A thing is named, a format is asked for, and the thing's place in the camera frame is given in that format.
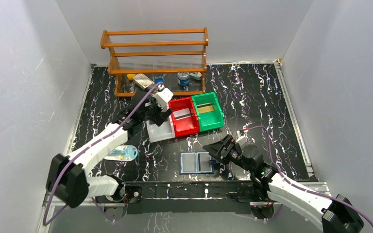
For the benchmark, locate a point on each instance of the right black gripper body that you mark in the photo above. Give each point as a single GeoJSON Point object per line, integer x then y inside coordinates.
{"type": "Point", "coordinates": [236, 156]}

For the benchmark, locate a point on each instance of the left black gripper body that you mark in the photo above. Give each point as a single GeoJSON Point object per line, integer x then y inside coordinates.
{"type": "Point", "coordinates": [158, 115]}

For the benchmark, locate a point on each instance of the navy blue card holder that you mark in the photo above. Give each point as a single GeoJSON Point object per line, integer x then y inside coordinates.
{"type": "Point", "coordinates": [196, 163]}

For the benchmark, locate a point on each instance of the white plastic bin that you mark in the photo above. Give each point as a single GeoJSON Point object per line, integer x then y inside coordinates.
{"type": "Point", "coordinates": [160, 133]}

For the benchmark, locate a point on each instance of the green plastic bin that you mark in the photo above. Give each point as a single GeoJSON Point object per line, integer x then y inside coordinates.
{"type": "Point", "coordinates": [211, 120]}

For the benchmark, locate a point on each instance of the red plastic bin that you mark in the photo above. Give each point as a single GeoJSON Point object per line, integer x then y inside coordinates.
{"type": "Point", "coordinates": [184, 126]}

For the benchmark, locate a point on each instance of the blue toothbrush blister pack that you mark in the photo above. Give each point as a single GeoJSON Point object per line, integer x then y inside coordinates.
{"type": "Point", "coordinates": [123, 153]}

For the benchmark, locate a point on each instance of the wooden shelf rack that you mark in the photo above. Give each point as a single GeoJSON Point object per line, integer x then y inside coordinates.
{"type": "Point", "coordinates": [154, 52]}

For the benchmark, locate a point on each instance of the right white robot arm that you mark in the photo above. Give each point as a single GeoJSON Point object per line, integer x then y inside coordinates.
{"type": "Point", "coordinates": [330, 214]}

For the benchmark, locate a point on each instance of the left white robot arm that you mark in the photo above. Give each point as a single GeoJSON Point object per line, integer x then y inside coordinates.
{"type": "Point", "coordinates": [69, 176]}

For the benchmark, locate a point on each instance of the white card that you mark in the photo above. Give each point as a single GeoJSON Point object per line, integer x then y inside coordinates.
{"type": "Point", "coordinates": [182, 113]}

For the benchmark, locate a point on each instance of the gold card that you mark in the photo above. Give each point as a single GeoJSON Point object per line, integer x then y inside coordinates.
{"type": "Point", "coordinates": [205, 108]}

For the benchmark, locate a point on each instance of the white red small box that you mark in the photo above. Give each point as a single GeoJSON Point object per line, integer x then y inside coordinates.
{"type": "Point", "coordinates": [143, 81]}

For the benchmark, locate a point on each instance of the blue small cube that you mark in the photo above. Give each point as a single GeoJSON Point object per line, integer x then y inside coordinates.
{"type": "Point", "coordinates": [159, 79]}

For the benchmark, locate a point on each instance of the yellow small object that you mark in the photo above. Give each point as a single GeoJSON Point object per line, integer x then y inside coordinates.
{"type": "Point", "coordinates": [130, 76]}

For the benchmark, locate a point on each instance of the blue round tin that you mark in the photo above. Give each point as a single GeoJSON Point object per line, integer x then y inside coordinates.
{"type": "Point", "coordinates": [183, 78]}

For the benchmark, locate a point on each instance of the grey tape dispenser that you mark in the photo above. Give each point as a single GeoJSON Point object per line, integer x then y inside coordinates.
{"type": "Point", "coordinates": [196, 75]}

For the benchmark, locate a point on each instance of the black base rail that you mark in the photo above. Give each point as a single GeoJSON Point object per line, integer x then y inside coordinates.
{"type": "Point", "coordinates": [189, 197]}

